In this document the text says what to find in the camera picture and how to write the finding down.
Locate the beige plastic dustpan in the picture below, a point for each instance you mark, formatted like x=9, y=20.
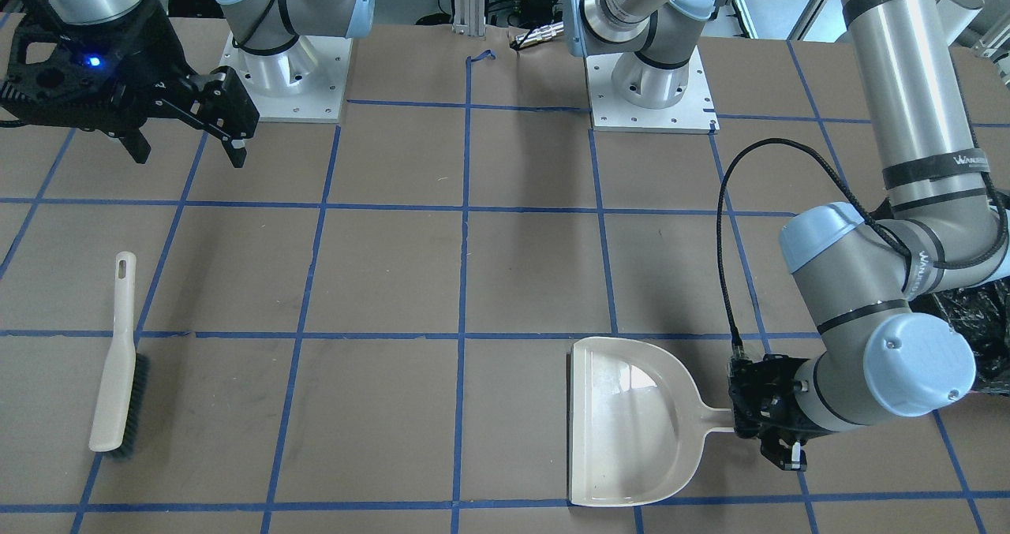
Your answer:
x=637, y=423

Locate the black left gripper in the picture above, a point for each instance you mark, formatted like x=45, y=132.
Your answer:
x=777, y=408

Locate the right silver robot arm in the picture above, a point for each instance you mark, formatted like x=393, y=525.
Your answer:
x=259, y=27

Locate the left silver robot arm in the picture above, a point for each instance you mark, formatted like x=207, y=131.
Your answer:
x=858, y=275

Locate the aluminium frame post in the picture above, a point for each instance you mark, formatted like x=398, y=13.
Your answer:
x=471, y=1

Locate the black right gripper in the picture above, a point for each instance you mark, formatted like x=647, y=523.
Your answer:
x=151, y=57

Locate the beige hand brush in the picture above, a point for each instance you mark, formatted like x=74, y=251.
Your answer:
x=116, y=417

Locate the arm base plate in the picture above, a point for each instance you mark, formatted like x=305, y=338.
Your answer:
x=304, y=84
x=627, y=95

